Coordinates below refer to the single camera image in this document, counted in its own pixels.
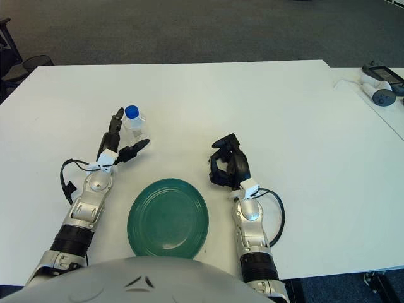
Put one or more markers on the black table leg with caster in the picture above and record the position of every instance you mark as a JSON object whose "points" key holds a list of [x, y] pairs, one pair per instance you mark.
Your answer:
{"points": [[378, 284]]}

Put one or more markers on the grey robot torso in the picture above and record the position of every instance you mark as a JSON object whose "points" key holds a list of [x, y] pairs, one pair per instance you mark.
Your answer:
{"points": [[126, 284]]}

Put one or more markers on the white grey VR controller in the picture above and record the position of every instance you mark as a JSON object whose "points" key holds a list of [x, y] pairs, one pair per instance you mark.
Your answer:
{"points": [[382, 97]]}

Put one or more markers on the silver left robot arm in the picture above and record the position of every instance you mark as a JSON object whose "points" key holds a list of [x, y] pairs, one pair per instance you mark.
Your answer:
{"points": [[94, 186]]}

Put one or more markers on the black handheld screen device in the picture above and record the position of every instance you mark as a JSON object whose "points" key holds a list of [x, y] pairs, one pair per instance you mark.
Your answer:
{"points": [[385, 74]]}

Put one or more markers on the black office chair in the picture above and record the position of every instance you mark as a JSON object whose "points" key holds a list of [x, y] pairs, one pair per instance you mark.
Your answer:
{"points": [[9, 63]]}

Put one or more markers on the clear bottle with blue cap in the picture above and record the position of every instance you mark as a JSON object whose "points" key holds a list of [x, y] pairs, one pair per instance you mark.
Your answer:
{"points": [[139, 124]]}

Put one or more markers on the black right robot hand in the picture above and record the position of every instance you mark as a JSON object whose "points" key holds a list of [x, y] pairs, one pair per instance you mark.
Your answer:
{"points": [[241, 164]]}

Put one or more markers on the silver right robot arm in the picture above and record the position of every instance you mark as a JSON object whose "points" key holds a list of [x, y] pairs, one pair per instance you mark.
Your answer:
{"points": [[249, 214]]}

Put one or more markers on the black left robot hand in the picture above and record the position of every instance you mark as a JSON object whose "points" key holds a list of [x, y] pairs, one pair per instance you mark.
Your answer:
{"points": [[109, 142]]}

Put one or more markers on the green round plate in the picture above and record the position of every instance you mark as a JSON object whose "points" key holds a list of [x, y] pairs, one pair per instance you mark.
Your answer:
{"points": [[167, 217]]}

